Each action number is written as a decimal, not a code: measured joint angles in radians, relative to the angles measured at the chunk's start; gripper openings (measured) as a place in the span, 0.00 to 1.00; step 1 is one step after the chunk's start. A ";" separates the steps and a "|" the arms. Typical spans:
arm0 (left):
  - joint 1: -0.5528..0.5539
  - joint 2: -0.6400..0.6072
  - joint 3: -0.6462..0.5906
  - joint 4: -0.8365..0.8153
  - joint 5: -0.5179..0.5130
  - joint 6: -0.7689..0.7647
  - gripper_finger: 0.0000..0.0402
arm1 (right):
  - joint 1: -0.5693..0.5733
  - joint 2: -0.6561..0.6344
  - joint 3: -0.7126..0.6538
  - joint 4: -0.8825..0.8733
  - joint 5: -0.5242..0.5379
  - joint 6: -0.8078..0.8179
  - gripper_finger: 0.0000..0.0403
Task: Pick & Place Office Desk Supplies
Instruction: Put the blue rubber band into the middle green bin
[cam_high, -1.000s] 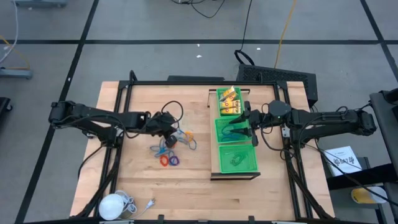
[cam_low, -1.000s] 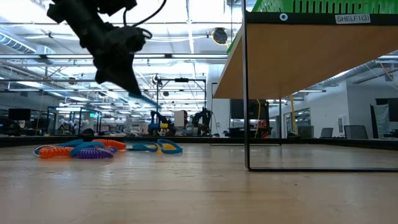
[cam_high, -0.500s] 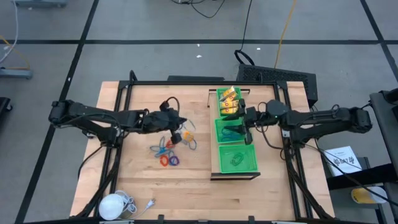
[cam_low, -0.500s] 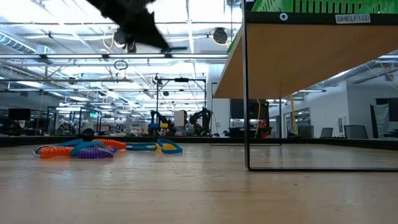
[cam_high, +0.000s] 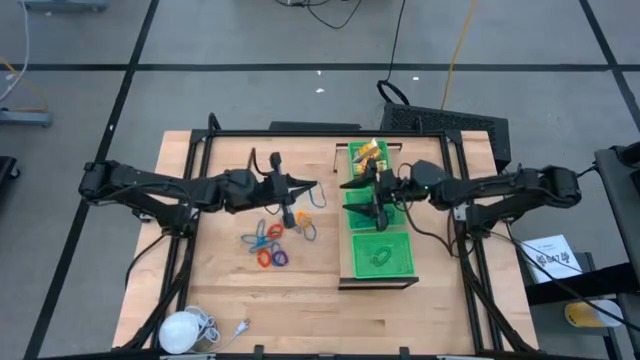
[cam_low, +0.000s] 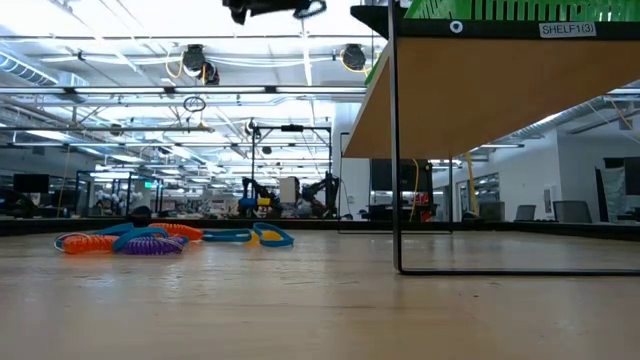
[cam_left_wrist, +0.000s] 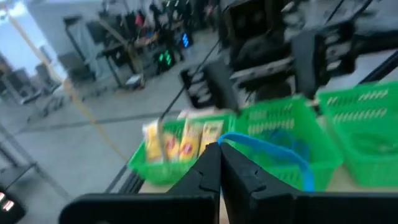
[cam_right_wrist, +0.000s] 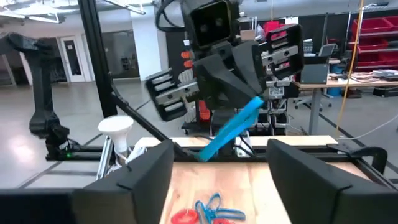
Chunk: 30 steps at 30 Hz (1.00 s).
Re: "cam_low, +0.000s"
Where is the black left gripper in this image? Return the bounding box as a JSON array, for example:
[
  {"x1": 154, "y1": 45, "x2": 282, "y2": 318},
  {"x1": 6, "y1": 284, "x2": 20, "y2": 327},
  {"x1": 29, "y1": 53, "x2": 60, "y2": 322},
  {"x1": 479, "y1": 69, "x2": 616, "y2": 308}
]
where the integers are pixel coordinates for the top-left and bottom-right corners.
[{"x1": 222, "y1": 0, "x2": 307, "y2": 26}]

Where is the yellow pole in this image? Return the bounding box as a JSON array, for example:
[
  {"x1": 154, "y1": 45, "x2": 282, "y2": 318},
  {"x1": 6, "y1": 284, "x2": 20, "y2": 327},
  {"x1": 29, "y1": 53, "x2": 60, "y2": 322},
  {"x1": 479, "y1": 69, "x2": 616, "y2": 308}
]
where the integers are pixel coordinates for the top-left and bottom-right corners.
[{"x1": 463, "y1": 152, "x2": 480, "y2": 217}]

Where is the green plastic basket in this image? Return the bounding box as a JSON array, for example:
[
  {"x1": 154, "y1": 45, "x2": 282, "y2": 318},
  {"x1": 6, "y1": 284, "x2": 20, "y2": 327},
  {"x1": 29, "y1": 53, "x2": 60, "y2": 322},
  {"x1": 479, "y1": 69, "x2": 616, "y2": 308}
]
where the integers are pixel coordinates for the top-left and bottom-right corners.
[{"x1": 403, "y1": 0, "x2": 640, "y2": 24}]

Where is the wooden shelf black frame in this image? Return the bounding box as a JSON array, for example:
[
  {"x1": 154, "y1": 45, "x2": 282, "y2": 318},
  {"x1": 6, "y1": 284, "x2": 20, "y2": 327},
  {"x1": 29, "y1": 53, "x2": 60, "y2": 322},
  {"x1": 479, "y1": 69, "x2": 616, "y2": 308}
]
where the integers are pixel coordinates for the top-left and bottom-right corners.
[{"x1": 342, "y1": 0, "x2": 640, "y2": 277}]

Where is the purple coil band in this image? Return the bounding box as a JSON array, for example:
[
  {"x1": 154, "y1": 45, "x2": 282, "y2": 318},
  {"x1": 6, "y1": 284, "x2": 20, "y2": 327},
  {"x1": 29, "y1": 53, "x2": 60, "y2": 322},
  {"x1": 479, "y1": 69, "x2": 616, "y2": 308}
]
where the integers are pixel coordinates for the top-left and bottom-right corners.
[{"x1": 122, "y1": 236, "x2": 185, "y2": 256}]

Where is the black large monitor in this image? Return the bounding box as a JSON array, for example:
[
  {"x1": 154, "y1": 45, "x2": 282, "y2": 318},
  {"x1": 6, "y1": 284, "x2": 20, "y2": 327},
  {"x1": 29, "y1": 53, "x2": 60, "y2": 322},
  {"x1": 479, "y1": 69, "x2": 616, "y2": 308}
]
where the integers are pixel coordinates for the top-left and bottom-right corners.
[{"x1": 370, "y1": 158, "x2": 434, "y2": 207}]

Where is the black aluminium table frame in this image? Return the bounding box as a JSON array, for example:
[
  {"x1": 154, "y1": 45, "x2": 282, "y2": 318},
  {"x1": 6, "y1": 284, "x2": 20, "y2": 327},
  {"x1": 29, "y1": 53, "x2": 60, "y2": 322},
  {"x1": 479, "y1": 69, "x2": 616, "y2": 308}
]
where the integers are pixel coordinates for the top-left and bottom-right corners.
[{"x1": 0, "y1": 216, "x2": 640, "y2": 238}]

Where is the yellow hanging cable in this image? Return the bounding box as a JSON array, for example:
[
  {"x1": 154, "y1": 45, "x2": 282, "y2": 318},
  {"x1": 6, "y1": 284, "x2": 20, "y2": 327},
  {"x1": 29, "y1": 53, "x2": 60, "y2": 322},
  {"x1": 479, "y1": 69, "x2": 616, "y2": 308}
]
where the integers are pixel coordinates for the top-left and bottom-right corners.
[{"x1": 408, "y1": 158, "x2": 420, "y2": 224}]

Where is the black ceiling cord reel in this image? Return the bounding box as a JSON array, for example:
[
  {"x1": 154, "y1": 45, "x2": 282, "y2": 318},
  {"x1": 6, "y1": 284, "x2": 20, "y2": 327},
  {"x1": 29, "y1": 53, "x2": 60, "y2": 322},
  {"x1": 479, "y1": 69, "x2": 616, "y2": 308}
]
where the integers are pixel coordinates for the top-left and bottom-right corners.
[
  {"x1": 202, "y1": 59, "x2": 221, "y2": 86},
  {"x1": 341, "y1": 43, "x2": 369, "y2": 72},
  {"x1": 181, "y1": 43, "x2": 209, "y2": 74}
]

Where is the black gantry frame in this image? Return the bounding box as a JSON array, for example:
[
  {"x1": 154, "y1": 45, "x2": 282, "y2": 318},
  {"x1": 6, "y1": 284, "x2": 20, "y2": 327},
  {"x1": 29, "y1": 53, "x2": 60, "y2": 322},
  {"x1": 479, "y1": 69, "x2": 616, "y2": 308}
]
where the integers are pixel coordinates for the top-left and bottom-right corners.
[{"x1": 251, "y1": 124, "x2": 334, "y2": 219}]

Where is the white shelf label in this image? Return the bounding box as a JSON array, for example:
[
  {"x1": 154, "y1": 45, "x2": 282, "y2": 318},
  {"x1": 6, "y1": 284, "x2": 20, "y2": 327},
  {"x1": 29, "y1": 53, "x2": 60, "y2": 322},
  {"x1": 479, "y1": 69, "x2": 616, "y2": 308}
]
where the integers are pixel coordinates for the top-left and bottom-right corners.
[{"x1": 538, "y1": 21, "x2": 598, "y2": 40}]

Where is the grey curtain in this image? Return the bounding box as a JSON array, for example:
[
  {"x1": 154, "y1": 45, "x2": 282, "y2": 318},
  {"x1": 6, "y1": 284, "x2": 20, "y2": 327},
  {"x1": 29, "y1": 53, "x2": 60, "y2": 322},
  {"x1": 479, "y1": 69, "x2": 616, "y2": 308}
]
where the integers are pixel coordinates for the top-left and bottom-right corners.
[{"x1": 596, "y1": 167, "x2": 629, "y2": 224}]

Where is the yellow-orange coil band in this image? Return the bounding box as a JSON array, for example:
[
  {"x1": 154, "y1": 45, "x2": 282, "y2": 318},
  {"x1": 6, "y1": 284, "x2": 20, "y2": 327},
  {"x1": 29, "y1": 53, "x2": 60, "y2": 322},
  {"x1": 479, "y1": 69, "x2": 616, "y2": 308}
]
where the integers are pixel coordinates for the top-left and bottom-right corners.
[{"x1": 249, "y1": 230, "x2": 281, "y2": 246}]

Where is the white background box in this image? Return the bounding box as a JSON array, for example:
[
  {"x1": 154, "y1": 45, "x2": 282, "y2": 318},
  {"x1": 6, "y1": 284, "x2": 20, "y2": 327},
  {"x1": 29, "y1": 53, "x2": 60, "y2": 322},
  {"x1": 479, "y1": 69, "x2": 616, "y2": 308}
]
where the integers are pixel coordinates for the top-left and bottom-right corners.
[{"x1": 279, "y1": 176, "x2": 298, "y2": 205}]

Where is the orange coil band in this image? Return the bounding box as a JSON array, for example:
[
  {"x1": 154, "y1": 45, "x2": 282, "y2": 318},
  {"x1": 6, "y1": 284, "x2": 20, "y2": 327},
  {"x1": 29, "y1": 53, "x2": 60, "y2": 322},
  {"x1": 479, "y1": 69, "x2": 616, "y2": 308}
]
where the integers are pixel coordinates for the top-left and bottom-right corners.
[
  {"x1": 149, "y1": 222, "x2": 204, "y2": 241},
  {"x1": 62, "y1": 234, "x2": 121, "y2": 255}
]

